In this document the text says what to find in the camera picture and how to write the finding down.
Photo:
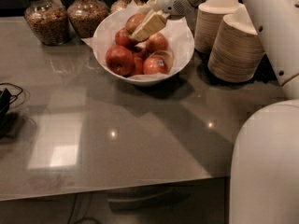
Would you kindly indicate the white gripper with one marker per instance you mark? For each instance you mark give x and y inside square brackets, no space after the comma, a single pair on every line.
[154,21]

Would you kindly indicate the yellowish-red apple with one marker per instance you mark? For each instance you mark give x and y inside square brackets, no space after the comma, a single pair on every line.
[134,21]

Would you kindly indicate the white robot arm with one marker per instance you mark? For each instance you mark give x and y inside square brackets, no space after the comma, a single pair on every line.
[264,184]

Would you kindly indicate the back-right red apple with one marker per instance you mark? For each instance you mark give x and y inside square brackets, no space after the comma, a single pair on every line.
[156,42]

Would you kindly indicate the back-left red apple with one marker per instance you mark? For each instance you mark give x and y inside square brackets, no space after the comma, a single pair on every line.
[122,39]

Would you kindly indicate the white bowl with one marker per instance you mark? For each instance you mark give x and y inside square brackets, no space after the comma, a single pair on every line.
[143,80]

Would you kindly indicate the pale apple at right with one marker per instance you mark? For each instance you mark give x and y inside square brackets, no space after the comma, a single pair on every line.
[167,55]

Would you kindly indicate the front-middle red apple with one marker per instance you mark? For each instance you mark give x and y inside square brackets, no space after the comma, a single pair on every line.
[135,66]

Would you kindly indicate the front-right stickered red apple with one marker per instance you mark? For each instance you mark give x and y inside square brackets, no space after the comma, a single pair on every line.
[155,64]

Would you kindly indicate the large front-left red apple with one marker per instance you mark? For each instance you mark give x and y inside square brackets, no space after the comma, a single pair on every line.
[119,60]

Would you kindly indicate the back stack paper bowls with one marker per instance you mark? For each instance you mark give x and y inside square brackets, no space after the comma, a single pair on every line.
[209,17]

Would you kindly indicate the stack paper bowls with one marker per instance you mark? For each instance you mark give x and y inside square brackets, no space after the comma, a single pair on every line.
[237,50]
[209,17]

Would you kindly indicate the glass granola jar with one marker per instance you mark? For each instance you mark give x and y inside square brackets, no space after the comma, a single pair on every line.
[86,15]
[48,21]

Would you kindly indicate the front stack paper bowls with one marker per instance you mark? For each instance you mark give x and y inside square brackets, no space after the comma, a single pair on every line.
[237,50]

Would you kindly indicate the left glass granola jar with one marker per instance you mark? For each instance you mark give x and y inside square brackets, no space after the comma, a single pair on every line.
[48,21]

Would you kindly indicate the black mat under stacks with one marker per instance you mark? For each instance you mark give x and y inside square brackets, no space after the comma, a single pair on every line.
[264,73]

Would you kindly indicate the black device with cable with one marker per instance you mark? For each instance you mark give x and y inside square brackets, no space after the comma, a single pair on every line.
[10,98]

